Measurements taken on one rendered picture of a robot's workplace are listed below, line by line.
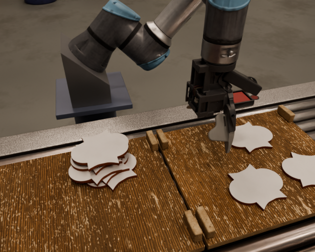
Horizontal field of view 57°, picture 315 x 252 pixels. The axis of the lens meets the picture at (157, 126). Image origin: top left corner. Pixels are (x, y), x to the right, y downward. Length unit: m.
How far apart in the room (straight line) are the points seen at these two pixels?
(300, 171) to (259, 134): 0.15
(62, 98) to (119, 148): 0.50
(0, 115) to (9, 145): 1.93
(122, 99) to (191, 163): 0.46
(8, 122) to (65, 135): 1.84
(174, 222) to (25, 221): 0.30
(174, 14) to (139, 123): 0.37
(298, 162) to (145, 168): 0.38
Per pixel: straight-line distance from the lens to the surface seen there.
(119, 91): 1.14
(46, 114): 2.68
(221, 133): 0.65
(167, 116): 0.92
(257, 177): 0.72
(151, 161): 0.74
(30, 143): 0.89
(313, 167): 0.80
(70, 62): 0.99
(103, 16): 1.03
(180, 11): 1.01
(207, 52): 0.59
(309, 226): 0.71
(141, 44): 1.02
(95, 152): 0.70
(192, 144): 0.79
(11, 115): 2.79
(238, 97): 1.02
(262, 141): 0.83
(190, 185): 0.69
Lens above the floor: 1.45
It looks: 38 degrees down
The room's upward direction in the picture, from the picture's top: straight up
